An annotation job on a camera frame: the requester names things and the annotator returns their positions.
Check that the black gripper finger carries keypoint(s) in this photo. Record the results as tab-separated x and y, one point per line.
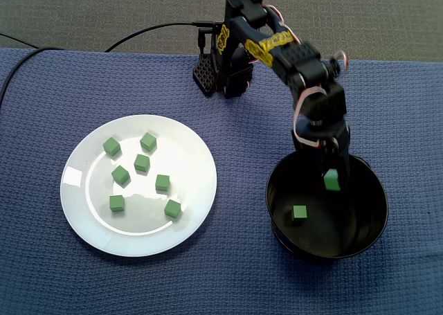
326	157
344	169

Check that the white round plate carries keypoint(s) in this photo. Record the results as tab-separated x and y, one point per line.
145	232

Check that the small green cube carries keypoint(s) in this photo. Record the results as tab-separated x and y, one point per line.
299	213
331	181
142	163
148	142
162	183
120	175
172	208
111	146
116	203

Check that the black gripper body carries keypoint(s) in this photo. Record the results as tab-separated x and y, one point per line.
338	142

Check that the black round metal container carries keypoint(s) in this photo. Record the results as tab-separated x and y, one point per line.
346	232

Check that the blue woven table mat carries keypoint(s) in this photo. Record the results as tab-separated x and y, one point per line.
242	287

